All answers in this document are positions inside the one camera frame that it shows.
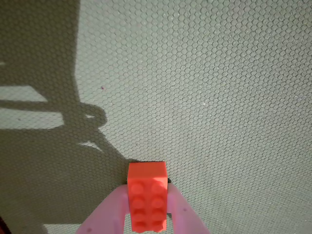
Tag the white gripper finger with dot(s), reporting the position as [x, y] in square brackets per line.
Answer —
[182, 217]
[109, 212]

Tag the orange lego block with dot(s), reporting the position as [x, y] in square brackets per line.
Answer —
[147, 195]

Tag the green honeycomb mat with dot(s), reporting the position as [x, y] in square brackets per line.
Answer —
[207, 85]

